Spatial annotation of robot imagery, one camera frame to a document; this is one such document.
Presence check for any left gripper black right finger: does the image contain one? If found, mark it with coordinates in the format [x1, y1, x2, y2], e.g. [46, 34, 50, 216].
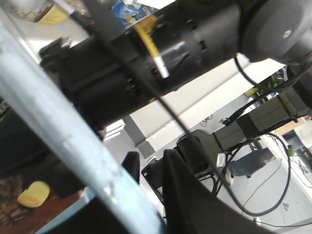
[162, 150, 270, 234]

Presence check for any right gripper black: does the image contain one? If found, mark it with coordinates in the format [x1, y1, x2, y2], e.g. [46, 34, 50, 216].
[39, 29, 160, 131]

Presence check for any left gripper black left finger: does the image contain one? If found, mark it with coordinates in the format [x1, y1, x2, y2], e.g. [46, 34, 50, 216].
[121, 152, 140, 184]

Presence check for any light blue plastic basket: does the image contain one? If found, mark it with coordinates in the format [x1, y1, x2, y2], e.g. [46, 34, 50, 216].
[0, 25, 167, 234]

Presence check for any Chocofello cookie box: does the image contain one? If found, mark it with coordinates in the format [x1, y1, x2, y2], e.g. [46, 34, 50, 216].
[0, 175, 82, 234]

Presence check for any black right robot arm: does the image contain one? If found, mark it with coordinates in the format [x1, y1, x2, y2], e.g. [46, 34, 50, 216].
[39, 0, 312, 130]

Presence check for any black robot base head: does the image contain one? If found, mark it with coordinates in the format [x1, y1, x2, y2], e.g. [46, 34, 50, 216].
[141, 129, 234, 195]

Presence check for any blue biscuit box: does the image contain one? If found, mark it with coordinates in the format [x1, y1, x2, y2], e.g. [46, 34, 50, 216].
[110, 0, 158, 28]

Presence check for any yellow-label clear jar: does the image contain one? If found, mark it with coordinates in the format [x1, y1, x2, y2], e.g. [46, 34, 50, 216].
[0, 0, 68, 24]

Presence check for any green fruit on desk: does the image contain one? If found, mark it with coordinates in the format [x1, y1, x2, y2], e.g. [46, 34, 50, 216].
[288, 148, 295, 156]

